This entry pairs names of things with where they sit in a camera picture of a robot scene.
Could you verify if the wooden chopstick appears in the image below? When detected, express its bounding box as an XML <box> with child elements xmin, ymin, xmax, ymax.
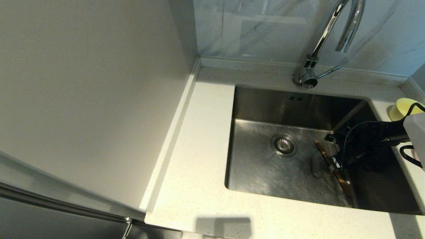
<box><xmin>317</xmin><ymin>141</ymin><xmax>354</xmax><ymax>199</ymax></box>
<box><xmin>314</xmin><ymin>140</ymin><xmax>352</xmax><ymax>196</ymax></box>

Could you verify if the yellow plastic bowl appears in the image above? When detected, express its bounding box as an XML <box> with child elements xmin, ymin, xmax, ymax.
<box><xmin>389</xmin><ymin>98</ymin><xmax>425</xmax><ymax>121</ymax></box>

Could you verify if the chrome gooseneck faucet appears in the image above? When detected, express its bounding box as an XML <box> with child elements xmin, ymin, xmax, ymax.
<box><xmin>292</xmin><ymin>0</ymin><xmax>366</xmax><ymax>89</ymax></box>

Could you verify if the stainless steel sink basin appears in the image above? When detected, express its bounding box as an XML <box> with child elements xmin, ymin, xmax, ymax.
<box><xmin>225</xmin><ymin>85</ymin><xmax>424</xmax><ymax>215</ymax></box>

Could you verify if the round metal drain strainer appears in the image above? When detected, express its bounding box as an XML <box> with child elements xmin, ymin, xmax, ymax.
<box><xmin>271</xmin><ymin>133</ymin><xmax>298</xmax><ymax>157</ymax></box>

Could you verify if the grey base cabinet front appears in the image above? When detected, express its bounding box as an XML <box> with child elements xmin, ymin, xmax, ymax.
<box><xmin>128</xmin><ymin>221</ymin><xmax>183</xmax><ymax>239</ymax></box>

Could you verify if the beige tall cabinet side panel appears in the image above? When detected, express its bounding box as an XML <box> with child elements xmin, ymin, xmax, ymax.
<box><xmin>0</xmin><ymin>0</ymin><xmax>200</xmax><ymax>213</ymax></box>

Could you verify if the chrome door trim strip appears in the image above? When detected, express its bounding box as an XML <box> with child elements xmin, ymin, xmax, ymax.
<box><xmin>0</xmin><ymin>179</ymin><xmax>131</xmax><ymax>223</ymax></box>

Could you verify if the grey tall cabinet door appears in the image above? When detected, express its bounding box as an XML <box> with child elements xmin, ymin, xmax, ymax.
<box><xmin>0</xmin><ymin>146</ymin><xmax>146</xmax><ymax>239</ymax></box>

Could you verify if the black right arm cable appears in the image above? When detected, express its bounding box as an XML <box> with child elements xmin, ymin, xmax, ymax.
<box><xmin>343</xmin><ymin>102</ymin><xmax>425</xmax><ymax>166</ymax></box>

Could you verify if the chrome cabinet handle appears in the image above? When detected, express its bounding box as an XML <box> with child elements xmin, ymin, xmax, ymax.
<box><xmin>122</xmin><ymin>217</ymin><xmax>133</xmax><ymax>239</ymax></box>

